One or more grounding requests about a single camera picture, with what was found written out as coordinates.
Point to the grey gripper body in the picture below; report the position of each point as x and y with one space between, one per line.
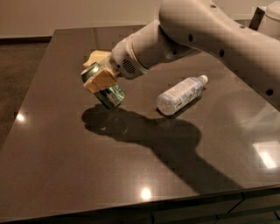
124 59

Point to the clear plastic water bottle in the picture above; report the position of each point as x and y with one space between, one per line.
175 98

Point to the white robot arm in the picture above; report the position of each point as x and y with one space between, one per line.
183 28

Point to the green soda can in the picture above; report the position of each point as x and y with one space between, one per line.
111 97

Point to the yellow sponge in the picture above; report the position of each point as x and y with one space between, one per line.
96 57

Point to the dark panel at table edge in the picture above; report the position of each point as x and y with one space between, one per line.
257 18

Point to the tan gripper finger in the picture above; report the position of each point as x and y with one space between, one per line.
102 80

